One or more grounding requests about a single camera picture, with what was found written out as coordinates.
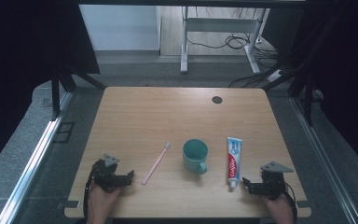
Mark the white red toothpaste tube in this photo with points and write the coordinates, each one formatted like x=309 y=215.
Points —
x=233 y=161

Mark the person's left hand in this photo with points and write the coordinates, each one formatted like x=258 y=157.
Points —
x=102 y=199

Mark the aluminium floor rail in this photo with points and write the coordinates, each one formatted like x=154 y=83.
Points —
x=31 y=168
x=323 y=161

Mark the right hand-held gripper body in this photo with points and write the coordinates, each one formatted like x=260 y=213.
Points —
x=273 y=185

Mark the person's right hand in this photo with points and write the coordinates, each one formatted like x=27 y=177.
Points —
x=278 y=205

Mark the black metal stand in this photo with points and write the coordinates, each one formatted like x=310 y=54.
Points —
x=55 y=96
x=307 y=99

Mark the black curtain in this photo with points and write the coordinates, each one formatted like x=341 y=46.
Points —
x=348 y=77
x=18 y=62

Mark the pink toothbrush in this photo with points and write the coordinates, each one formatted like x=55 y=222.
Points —
x=155 y=164

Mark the teal cup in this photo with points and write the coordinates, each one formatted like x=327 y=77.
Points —
x=195 y=157

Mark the white power strip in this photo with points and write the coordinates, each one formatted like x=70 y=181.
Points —
x=275 y=75

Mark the white desk frame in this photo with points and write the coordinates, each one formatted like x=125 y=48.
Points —
x=185 y=46

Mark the grey table corner bracket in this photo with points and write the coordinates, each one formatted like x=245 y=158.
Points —
x=70 y=204
x=304 y=204

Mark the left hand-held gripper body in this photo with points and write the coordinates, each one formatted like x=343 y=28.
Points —
x=104 y=174

